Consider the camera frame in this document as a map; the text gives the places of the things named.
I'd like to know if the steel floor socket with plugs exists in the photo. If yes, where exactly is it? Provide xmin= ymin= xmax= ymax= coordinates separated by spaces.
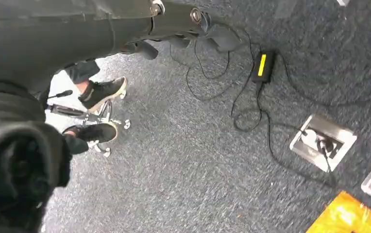
xmin=288 ymin=114 xmax=358 ymax=174

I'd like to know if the black adapter with yellow label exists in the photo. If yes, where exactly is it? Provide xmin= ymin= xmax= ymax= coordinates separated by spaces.
xmin=251 ymin=49 xmax=277 ymax=84

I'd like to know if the black shoe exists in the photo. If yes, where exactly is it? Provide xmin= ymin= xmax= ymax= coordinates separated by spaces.
xmin=77 ymin=76 xmax=129 ymax=114
xmin=62 ymin=122 xmax=119 ymax=144

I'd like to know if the person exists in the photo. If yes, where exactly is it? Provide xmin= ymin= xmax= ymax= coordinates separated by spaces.
xmin=61 ymin=59 xmax=129 ymax=156

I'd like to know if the black power cable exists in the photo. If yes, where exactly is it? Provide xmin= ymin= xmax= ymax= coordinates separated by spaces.
xmin=275 ymin=50 xmax=371 ymax=109
xmin=230 ymin=80 xmax=338 ymax=189

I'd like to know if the chrome chair base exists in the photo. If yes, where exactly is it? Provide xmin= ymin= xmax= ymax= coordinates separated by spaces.
xmin=45 ymin=89 xmax=132 ymax=159

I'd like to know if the white plug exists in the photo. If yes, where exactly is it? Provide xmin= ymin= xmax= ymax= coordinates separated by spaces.
xmin=301 ymin=128 xmax=319 ymax=146

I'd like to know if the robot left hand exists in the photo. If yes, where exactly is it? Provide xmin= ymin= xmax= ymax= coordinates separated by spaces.
xmin=0 ymin=0 xmax=241 ymax=233

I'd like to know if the thin black cable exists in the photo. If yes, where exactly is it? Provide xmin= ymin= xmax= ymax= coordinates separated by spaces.
xmin=169 ymin=22 xmax=257 ymax=102

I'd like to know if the yellow sheet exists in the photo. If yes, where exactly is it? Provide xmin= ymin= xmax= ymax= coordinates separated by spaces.
xmin=304 ymin=190 xmax=371 ymax=233

